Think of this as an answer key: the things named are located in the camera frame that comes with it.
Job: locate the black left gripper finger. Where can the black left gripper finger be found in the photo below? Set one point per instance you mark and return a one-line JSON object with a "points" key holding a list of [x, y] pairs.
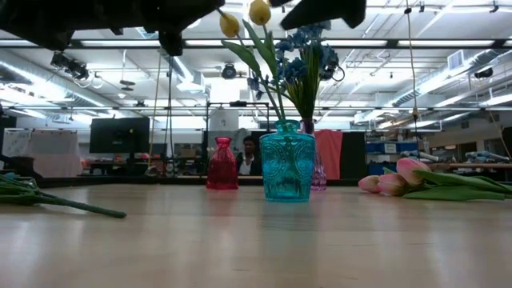
{"points": [[200, 8]]}

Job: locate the blue artificial flower bunch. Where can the blue artificial flower bunch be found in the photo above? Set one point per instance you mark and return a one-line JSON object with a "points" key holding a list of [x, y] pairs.
{"points": [[24, 192], [326, 60], [294, 68]]}

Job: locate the teal embossed glass vase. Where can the teal embossed glass vase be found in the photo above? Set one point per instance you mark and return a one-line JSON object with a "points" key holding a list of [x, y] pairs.
{"points": [[287, 168]]}

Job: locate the red glass vase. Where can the red glass vase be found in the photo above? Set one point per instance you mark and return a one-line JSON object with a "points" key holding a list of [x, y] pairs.
{"points": [[222, 168]]}

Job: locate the pink glass vase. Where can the pink glass vase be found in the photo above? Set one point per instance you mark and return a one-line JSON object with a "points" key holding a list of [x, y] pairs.
{"points": [[320, 176]]}

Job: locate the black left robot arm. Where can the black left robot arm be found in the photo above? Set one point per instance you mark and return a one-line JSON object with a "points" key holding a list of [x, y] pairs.
{"points": [[48, 20]]}

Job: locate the black ceiling spotlight cluster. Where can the black ceiling spotlight cluster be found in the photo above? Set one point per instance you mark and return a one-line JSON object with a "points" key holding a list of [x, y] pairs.
{"points": [[70, 66]]}

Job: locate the grey ceiling air vent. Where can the grey ceiling air vent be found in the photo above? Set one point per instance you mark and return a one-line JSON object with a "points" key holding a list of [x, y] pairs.
{"points": [[456, 60]]}

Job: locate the black computer monitor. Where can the black computer monitor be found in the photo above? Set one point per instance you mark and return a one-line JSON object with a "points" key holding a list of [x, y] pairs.
{"points": [[120, 136]]}

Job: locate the blue storage bins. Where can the blue storage bins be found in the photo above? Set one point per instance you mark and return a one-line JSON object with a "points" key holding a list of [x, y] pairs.
{"points": [[376, 148]]}

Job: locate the orange-red panel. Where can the orange-red panel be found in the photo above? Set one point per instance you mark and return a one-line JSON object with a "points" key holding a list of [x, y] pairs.
{"points": [[332, 156]]}

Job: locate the black ceiling speaker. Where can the black ceiling speaker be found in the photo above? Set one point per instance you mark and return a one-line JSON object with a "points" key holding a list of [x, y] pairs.
{"points": [[484, 73]]}

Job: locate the black panel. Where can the black panel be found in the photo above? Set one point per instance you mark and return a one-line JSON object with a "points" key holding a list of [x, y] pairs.
{"points": [[354, 160]]}

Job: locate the person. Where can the person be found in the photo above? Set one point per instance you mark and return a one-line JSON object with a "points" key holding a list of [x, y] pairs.
{"points": [[249, 160]]}

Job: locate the white covered board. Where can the white covered board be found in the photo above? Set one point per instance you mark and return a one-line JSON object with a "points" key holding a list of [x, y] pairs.
{"points": [[56, 148]]}

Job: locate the white patterned sheet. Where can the white patterned sheet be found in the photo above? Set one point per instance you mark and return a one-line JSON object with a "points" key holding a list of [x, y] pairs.
{"points": [[16, 142]]}

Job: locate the wooden workbench top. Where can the wooden workbench top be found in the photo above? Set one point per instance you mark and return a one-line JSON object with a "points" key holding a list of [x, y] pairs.
{"points": [[480, 165]]}

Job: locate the dark round container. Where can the dark round container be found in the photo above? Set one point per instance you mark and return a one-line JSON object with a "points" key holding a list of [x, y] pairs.
{"points": [[22, 167]]}

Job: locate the black ceiling dome camera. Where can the black ceiling dome camera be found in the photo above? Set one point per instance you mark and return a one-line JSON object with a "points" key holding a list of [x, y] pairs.
{"points": [[229, 72]]}

